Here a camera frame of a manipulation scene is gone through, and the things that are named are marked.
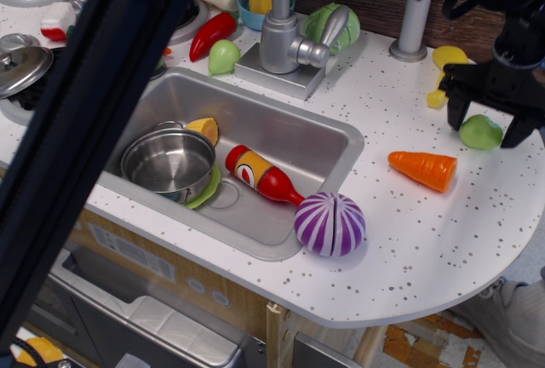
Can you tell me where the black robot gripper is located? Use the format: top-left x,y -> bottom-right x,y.
439,14 -> 544,148

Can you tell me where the light green toy broccoli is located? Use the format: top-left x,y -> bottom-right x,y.
459,114 -> 503,150

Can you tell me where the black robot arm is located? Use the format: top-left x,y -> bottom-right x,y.
1,0 -> 544,358

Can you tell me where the green plate under pot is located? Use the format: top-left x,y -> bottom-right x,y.
185,164 -> 221,209

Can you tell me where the steel pot in sink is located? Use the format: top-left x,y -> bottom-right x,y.
120,121 -> 216,204

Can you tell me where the steel pot lid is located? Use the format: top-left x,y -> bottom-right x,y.
1,46 -> 54,99

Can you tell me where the orange toy carrot half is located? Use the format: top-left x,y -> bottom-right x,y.
387,151 -> 458,193

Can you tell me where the grey vertical pole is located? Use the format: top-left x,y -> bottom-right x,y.
389,0 -> 432,63

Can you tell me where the purple striped toy onion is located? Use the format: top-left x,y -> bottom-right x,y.
294,192 -> 366,257

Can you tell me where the green toy cabbage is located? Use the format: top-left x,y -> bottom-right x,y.
301,3 -> 360,55

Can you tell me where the grey sneaker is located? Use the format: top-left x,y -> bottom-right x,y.
450,278 -> 544,367

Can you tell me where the silver toy faucet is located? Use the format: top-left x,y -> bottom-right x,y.
235,0 -> 348,101

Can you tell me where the silver sink basin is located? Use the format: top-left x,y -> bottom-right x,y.
98,67 -> 364,261

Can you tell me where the red toy ketchup bottle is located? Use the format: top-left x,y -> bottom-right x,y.
225,145 -> 305,206

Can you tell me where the blue toy bowl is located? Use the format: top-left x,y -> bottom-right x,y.
237,0 -> 275,31

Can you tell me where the light green toy pear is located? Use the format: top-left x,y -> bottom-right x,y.
208,39 -> 241,76

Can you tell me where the yellow toy corn piece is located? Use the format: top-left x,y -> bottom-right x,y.
185,118 -> 219,146

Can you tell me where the red toy chili pepper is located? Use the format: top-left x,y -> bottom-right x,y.
189,11 -> 238,62

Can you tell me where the back right black burner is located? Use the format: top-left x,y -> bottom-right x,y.
169,0 -> 209,46

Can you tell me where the white red toy block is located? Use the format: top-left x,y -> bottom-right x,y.
40,2 -> 77,41

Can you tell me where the front left black burner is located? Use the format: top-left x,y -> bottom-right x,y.
1,48 -> 64,126

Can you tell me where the yellow object bottom left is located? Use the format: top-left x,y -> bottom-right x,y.
14,337 -> 64,367

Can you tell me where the grey oven door handle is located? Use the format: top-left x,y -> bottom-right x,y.
50,249 -> 244,367

